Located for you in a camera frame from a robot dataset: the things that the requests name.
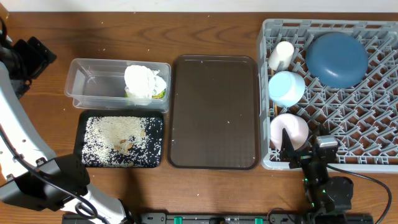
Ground pink bowl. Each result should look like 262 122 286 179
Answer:
270 113 309 150

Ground light blue bowl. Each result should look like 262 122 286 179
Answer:
269 71 306 108

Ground dark blue plate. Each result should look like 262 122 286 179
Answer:
305 32 368 88

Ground cream cup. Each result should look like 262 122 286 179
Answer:
268 41 295 71

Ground rice leftovers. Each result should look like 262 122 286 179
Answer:
81 116 164 167

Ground white napkin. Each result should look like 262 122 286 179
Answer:
124 65 167 99

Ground green yellow snack wrapper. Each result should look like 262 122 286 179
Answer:
125 89 165 99

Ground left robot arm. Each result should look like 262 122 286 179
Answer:
1 33 140 223

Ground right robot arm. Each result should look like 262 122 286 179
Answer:
280 125 354 223

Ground grey dishwasher rack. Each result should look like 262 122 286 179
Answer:
257 19 397 173

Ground clear plastic bin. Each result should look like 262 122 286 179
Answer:
65 58 171 113

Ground brown plastic tray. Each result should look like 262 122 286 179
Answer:
167 55 261 170

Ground black plastic tray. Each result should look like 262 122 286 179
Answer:
72 109 165 169

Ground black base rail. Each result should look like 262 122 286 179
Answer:
61 213 374 224

